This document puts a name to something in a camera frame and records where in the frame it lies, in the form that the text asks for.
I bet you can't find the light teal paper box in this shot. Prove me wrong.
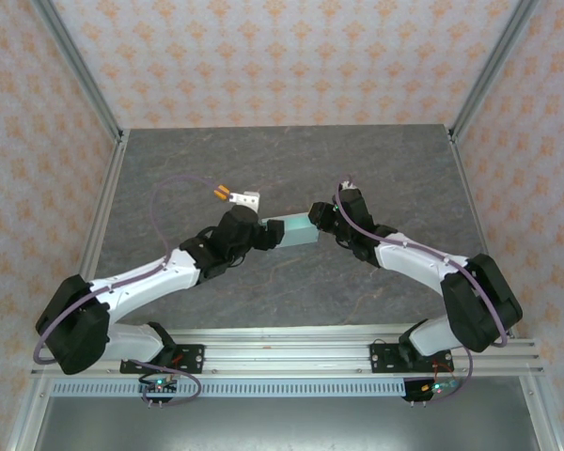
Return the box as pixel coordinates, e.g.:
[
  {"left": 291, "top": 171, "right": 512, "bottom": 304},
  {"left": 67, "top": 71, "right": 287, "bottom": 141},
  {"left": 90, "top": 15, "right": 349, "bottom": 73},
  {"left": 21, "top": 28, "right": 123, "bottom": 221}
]
[{"left": 261, "top": 211, "right": 321, "bottom": 249}]

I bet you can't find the grey metal sheet panel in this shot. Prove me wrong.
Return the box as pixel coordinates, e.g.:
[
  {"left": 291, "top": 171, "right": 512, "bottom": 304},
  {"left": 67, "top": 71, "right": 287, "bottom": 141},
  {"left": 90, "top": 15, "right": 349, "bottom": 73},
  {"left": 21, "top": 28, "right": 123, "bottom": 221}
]
[{"left": 32, "top": 397, "right": 541, "bottom": 451}]

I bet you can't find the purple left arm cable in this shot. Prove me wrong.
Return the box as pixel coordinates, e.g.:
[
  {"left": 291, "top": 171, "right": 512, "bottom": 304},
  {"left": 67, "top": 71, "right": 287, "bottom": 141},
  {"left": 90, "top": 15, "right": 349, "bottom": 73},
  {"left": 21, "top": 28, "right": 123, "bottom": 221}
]
[{"left": 32, "top": 174, "right": 227, "bottom": 406}]

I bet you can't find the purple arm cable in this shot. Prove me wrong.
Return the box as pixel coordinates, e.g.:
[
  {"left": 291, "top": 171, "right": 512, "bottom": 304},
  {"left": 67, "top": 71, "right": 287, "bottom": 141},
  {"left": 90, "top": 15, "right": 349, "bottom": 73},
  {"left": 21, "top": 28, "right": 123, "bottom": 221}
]
[
  {"left": 336, "top": 174, "right": 509, "bottom": 405},
  {"left": 32, "top": 174, "right": 227, "bottom": 406}
]

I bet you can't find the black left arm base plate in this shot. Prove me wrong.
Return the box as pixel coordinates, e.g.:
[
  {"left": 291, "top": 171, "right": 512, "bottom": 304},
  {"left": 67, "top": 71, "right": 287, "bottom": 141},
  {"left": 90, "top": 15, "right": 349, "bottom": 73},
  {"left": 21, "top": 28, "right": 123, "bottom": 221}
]
[{"left": 119, "top": 344, "right": 206, "bottom": 375}]

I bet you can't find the aluminium mounting rail beam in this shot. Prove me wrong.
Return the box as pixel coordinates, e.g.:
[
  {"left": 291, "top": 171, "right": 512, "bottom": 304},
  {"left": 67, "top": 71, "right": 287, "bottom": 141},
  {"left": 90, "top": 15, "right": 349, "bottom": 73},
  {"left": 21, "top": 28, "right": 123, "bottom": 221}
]
[{"left": 30, "top": 321, "right": 544, "bottom": 380}]

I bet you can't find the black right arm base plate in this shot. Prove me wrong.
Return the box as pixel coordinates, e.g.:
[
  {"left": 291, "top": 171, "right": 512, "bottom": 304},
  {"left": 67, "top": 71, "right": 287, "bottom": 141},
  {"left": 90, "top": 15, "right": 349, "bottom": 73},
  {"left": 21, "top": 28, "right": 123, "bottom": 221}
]
[{"left": 369, "top": 341, "right": 452, "bottom": 375}]

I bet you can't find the grey slotted cable duct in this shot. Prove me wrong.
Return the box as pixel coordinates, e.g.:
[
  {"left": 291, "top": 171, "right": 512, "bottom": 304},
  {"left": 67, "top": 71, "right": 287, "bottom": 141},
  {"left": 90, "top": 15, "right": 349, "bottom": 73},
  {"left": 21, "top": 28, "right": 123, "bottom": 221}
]
[{"left": 51, "top": 378, "right": 408, "bottom": 398}]

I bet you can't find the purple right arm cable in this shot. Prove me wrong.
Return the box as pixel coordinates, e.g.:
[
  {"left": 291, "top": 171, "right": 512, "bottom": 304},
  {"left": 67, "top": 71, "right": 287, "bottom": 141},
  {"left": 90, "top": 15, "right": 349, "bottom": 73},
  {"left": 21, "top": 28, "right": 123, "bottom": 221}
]
[{"left": 336, "top": 174, "right": 509, "bottom": 405}]

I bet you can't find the aluminium frame post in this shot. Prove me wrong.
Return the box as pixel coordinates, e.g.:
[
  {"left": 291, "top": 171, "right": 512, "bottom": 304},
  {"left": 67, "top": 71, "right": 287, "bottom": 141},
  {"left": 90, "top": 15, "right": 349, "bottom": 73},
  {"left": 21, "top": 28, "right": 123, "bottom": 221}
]
[
  {"left": 30, "top": 0, "right": 126, "bottom": 142},
  {"left": 450, "top": 0, "right": 541, "bottom": 140}
]

